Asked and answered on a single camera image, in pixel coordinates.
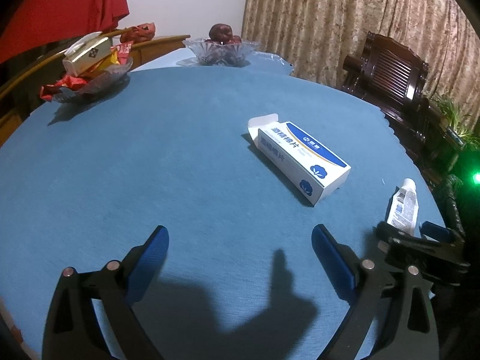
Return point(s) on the white blue cotton pad box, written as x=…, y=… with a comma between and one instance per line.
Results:
x=313, y=168

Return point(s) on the dark wooden armchair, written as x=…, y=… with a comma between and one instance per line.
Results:
x=391, y=77

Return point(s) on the red bag on cabinet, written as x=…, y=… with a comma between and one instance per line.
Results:
x=139, y=33

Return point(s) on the dark red apples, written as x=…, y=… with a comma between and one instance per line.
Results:
x=222, y=34

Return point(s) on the light blue table cover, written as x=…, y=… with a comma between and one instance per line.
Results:
x=257, y=61

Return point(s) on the red cloth cover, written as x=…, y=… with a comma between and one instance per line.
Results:
x=38, y=22

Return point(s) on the glass fruit bowl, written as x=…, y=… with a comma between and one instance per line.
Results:
x=230, y=55

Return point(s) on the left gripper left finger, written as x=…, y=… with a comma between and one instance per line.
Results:
x=72, y=329

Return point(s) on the white toothpaste tube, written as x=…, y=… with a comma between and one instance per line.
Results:
x=403, y=210

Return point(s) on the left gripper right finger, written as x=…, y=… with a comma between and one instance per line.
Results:
x=409, y=330

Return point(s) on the green potted plant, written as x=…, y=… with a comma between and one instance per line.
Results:
x=456, y=119

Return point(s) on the white and gold box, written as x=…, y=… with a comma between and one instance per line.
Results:
x=85, y=52

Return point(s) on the glass snack dish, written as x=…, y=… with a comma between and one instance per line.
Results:
x=96, y=81

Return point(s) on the beige patterned curtain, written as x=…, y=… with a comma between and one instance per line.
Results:
x=317, y=35

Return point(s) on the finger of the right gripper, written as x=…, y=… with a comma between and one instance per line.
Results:
x=440, y=233
x=398, y=244

